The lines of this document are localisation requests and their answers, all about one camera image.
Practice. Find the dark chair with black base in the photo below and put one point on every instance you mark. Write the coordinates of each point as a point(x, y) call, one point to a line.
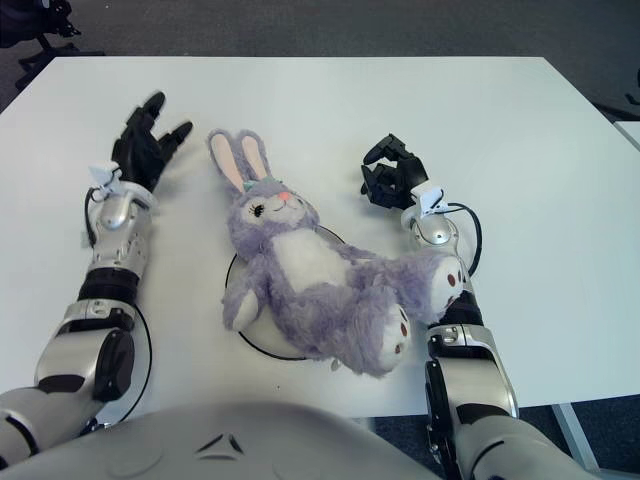
point(617, 107)

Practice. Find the white plate with black rim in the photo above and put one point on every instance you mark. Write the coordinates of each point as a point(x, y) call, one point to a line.
point(265, 340)

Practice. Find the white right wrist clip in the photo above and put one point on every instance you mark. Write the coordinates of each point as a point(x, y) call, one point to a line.
point(429, 199)

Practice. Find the white neighbouring table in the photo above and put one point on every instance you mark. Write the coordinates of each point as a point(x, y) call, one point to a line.
point(630, 132)

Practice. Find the grey robot torso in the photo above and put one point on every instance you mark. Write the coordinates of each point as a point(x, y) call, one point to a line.
point(225, 450)

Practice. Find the black office chair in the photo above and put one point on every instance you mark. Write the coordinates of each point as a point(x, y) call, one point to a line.
point(15, 25)

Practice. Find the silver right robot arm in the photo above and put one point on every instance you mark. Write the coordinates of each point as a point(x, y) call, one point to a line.
point(470, 360)

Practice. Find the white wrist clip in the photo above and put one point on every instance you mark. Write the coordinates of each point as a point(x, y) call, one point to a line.
point(429, 199)
point(104, 180)

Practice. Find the purple plush bunny doll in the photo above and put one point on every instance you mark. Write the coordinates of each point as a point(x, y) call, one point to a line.
point(310, 280)

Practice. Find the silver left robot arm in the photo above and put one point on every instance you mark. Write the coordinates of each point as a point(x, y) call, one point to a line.
point(115, 250)

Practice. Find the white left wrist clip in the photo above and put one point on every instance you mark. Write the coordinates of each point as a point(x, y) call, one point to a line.
point(104, 180)

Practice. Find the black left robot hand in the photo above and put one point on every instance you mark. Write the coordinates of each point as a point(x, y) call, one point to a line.
point(140, 155)

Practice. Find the white metal table leg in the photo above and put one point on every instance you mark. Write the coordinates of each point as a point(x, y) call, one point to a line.
point(575, 435)

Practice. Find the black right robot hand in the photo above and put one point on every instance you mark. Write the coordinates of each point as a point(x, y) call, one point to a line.
point(405, 175)

